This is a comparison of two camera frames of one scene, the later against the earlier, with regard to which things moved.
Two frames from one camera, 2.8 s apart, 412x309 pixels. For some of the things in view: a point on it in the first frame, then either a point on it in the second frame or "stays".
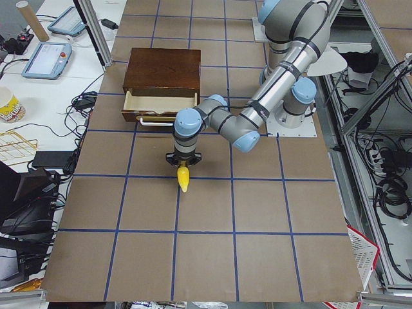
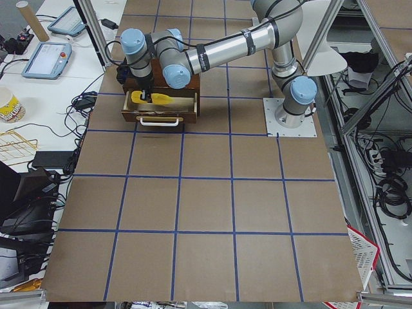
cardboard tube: x=41 y=33 stays
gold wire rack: x=15 y=149 stays
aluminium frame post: x=88 y=15 stays
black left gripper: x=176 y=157 -> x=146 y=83
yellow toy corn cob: x=183 y=176 -> x=156 y=98
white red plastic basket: x=365 y=251 stays
